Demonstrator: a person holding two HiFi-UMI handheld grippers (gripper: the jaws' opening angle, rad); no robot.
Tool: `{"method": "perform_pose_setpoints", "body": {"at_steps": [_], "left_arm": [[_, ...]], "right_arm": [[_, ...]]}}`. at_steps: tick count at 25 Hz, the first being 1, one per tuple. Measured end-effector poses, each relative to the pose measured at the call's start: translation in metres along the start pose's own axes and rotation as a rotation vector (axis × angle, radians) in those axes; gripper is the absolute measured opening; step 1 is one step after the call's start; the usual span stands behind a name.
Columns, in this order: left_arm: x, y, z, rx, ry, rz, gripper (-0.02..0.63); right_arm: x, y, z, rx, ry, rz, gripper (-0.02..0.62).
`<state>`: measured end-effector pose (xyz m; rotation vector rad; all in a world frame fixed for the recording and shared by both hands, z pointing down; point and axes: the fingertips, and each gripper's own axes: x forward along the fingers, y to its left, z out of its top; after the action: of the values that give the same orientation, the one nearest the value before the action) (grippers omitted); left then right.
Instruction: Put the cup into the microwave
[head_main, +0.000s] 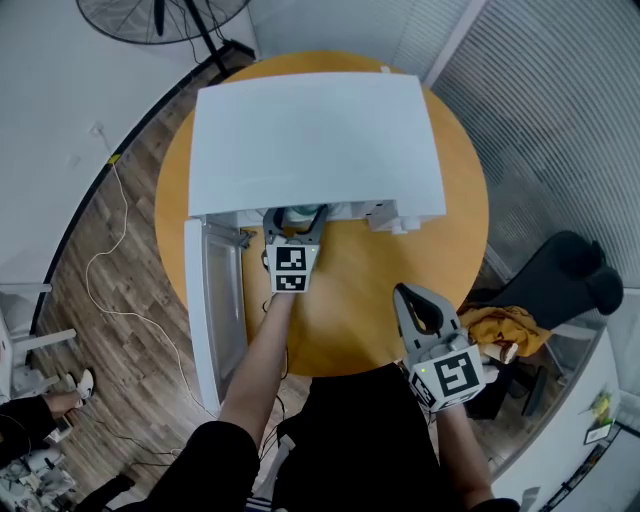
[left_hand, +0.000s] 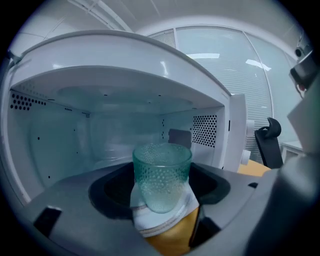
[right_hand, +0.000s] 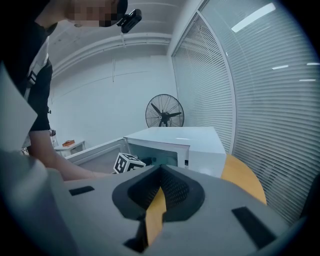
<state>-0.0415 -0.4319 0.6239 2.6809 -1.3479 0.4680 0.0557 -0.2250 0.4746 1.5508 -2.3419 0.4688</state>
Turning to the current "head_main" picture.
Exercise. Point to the white microwave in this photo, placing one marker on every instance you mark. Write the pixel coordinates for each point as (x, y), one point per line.
(310, 140)

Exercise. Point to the black standing fan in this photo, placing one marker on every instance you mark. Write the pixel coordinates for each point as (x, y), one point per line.
(150, 20)

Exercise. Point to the black office chair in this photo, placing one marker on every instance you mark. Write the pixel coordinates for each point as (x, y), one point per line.
(560, 280)

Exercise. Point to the white mug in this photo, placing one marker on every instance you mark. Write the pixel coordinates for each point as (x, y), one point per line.
(491, 374)

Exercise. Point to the tan cylindrical object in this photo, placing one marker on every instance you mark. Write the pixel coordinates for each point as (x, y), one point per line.
(502, 352)

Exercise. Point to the black picture frame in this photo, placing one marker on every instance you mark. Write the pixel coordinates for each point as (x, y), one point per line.
(597, 434)

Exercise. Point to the person's black clothing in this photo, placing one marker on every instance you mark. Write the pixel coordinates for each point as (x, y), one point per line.
(350, 450)

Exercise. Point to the small green plant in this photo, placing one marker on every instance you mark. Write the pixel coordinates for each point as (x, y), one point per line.
(600, 401)

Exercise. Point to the person's right forearm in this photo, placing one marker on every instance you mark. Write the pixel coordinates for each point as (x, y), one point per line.
(465, 455)

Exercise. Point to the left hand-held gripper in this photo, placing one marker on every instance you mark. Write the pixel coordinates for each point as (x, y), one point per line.
(291, 270)

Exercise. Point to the mustard yellow jacket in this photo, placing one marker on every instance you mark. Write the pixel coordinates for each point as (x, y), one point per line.
(500, 325)

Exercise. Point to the white wall socket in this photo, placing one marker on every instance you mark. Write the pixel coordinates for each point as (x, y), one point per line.
(97, 128)

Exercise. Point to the person's left forearm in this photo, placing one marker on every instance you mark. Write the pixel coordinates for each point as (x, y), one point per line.
(260, 365)

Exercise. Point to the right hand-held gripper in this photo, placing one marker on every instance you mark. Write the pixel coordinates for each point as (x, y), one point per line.
(450, 375)

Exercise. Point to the white desk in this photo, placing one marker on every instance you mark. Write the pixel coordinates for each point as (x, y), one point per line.
(30, 340)

